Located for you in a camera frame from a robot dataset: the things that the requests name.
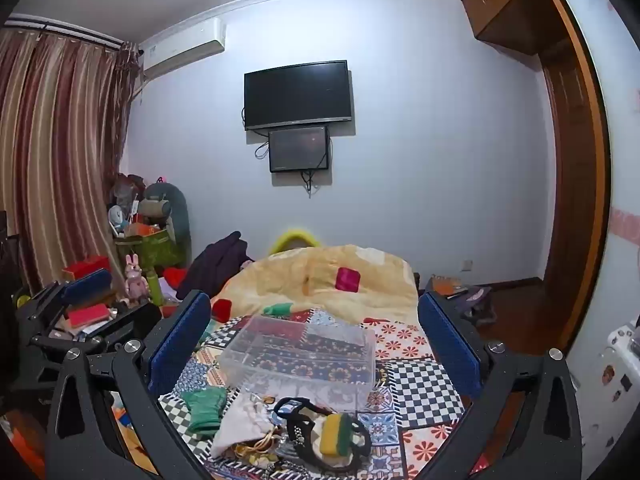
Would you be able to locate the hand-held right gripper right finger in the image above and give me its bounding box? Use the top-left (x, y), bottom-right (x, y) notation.
top-left (415, 291), bottom-right (584, 480)

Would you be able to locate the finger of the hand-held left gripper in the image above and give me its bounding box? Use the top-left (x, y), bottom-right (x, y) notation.
top-left (87, 302), bottom-right (164, 358)
top-left (15, 268), bottom-right (114, 333)

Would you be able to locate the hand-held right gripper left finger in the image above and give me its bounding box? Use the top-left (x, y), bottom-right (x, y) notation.
top-left (45, 290), bottom-right (222, 480)

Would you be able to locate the red sponge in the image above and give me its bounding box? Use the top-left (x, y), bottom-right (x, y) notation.
top-left (66, 303), bottom-right (112, 329)

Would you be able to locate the clear plastic box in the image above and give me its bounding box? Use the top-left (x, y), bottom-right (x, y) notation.
top-left (219, 315), bottom-right (377, 414)

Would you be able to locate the red box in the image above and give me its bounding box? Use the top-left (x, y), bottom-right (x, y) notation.
top-left (62, 255), bottom-right (112, 282)

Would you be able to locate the green bottle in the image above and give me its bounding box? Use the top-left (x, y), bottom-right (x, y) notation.
top-left (148, 270), bottom-right (166, 307)

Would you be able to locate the pink bunny plush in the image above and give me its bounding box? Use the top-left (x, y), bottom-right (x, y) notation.
top-left (123, 254), bottom-right (150, 307)

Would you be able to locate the patchwork printed blanket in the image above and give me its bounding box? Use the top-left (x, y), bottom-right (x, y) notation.
top-left (107, 305), bottom-right (481, 480)

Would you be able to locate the orange book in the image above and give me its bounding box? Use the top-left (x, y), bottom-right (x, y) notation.
top-left (430, 275), bottom-right (470, 298)

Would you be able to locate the green storage bag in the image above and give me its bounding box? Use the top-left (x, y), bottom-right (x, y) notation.
top-left (115, 227), bottom-right (186, 277)

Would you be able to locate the green knitted glove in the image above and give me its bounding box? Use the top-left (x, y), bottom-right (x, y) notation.
top-left (181, 386), bottom-right (229, 435)

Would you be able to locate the dark purple clothing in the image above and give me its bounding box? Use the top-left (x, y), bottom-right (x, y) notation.
top-left (176, 231), bottom-right (251, 301)

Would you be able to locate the grey plush toy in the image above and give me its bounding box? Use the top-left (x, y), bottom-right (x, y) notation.
top-left (139, 180), bottom-right (193, 267)

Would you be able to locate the magenta sponge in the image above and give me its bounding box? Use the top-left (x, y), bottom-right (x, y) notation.
top-left (335, 267), bottom-right (362, 292)

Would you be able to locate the striped brown curtain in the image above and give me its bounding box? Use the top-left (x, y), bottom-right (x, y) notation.
top-left (0, 26), bottom-right (141, 297)

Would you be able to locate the yellow and green sponge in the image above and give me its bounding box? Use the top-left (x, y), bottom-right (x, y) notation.
top-left (320, 413), bottom-right (354, 459)

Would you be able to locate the yellow fleece blanket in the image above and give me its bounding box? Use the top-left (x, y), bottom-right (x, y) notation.
top-left (212, 244), bottom-right (420, 326)

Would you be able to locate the yellow fluffy plush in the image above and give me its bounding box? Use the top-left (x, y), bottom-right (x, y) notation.
top-left (270, 228), bottom-right (322, 253)

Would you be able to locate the white appliance with stickers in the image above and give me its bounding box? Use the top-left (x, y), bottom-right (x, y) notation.
top-left (567, 317), bottom-right (640, 480)

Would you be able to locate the wooden wardrobe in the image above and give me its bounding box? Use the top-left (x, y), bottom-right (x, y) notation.
top-left (461, 0), bottom-right (613, 356)

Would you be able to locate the white air conditioner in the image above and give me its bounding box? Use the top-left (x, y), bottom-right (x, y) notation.
top-left (141, 17), bottom-right (227, 80)

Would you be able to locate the white drawstring pouch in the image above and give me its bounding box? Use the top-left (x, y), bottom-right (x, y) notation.
top-left (210, 391), bottom-right (279, 459)

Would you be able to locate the black strap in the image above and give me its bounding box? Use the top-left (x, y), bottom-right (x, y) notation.
top-left (272, 396), bottom-right (373, 476)

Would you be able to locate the small wall monitor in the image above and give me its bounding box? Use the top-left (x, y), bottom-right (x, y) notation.
top-left (268, 125), bottom-right (330, 174)

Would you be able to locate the curtain rail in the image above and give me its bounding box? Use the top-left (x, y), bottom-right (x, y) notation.
top-left (5, 12), bottom-right (141, 53)

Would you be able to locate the large wall television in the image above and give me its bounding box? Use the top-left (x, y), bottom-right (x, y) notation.
top-left (243, 60), bottom-right (355, 132)

